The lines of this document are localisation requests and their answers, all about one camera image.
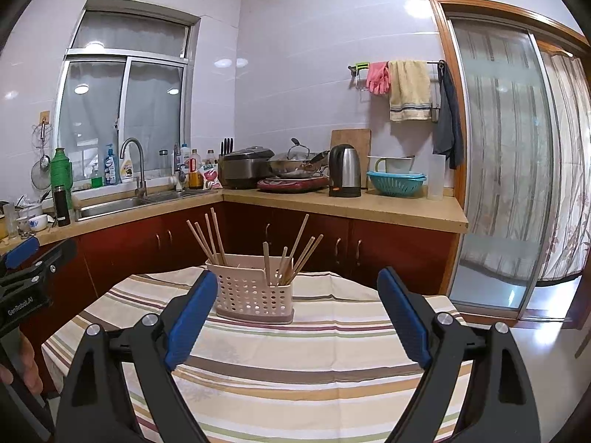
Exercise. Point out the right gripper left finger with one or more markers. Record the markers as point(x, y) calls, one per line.
point(95, 403)

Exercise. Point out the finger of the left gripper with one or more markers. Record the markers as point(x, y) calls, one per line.
point(15, 257)
point(60, 253)

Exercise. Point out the wooden chopstick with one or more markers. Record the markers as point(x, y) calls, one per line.
point(283, 260)
point(221, 252)
point(300, 259)
point(318, 240)
point(211, 239)
point(266, 261)
point(194, 233)
point(296, 242)
point(204, 239)

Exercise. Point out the red kitchen cabinets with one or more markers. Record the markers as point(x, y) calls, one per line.
point(354, 249)

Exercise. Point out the person's left hand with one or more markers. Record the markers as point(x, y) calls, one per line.
point(29, 372)

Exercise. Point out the white ceramic bowl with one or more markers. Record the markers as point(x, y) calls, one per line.
point(38, 223)

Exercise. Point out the black thermos flask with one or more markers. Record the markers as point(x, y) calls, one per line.
point(61, 206)

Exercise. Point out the stainless steel sink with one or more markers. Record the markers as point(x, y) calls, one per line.
point(116, 206)

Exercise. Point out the green thermos bottle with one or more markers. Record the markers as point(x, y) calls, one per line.
point(61, 173)

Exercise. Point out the small green soap bottle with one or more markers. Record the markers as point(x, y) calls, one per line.
point(95, 178)

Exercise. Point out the blue detergent bottle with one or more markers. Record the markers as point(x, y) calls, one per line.
point(110, 166)

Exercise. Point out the white cleaner bottle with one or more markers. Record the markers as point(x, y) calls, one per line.
point(126, 168)

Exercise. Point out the striped tablecloth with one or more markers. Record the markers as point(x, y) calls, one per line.
point(338, 373)

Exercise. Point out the cooking oil bottle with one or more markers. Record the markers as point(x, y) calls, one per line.
point(195, 179)

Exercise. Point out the red white seasoning bag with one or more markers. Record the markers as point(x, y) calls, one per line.
point(209, 173)

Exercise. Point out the pink perforated utensil holder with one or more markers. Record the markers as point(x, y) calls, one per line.
point(243, 295)

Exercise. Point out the wooden countertop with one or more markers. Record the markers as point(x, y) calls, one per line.
point(144, 222)

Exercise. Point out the knife block with knives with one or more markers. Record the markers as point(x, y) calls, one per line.
point(226, 146)

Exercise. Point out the black rice cooker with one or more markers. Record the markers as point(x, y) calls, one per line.
point(243, 168)

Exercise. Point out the teal plastic colander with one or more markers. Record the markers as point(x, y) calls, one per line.
point(397, 185)

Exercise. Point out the translucent plastic cup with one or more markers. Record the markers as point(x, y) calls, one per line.
point(436, 177)

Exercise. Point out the white enamel pot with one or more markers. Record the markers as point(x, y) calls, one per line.
point(394, 165)

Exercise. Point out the red induction cooker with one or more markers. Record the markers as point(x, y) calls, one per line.
point(288, 186)

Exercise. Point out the stainless electric kettle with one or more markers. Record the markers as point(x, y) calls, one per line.
point(344, 172)

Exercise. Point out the wooden cutting board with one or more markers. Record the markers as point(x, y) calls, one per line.
point(360, 139)

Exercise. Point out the sliding glass door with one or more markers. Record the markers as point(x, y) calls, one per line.
point(523, 86)

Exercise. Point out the hanging wire strainer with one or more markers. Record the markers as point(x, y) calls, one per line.
point(40, 171)

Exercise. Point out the window with aluminium frame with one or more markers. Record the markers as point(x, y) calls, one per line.
point(125, 80)

